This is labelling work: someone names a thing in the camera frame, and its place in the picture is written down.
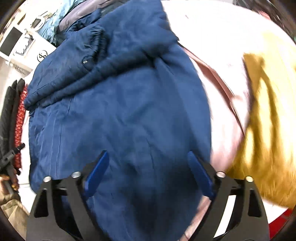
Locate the olive khaki garment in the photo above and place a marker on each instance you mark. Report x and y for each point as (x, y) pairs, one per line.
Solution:
(15, 212)

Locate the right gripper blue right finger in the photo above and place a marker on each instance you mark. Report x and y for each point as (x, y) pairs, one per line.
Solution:
(248, 220)

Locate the white appliance with screen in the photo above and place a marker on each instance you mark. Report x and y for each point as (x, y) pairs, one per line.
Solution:
(21, 46)

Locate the grey and teal clothes pile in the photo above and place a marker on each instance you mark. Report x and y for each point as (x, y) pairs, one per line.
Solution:
(63, 20)

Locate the red black patterned garment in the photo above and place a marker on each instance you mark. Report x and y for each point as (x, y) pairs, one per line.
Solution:
(20, 117)

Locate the pink bed sheet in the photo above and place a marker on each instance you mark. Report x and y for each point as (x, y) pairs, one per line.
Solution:
(216, 36)

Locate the mustard yellow garment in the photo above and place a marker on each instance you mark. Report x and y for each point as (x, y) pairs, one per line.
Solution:
(267, 153)

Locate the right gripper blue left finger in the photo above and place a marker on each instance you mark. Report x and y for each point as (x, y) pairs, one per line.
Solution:
(60, 210)

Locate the red cloth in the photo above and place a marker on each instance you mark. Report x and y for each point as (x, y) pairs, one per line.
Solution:
(276, 225)

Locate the navy blue jacket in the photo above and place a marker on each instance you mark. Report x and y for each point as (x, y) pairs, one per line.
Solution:
(122, 83)

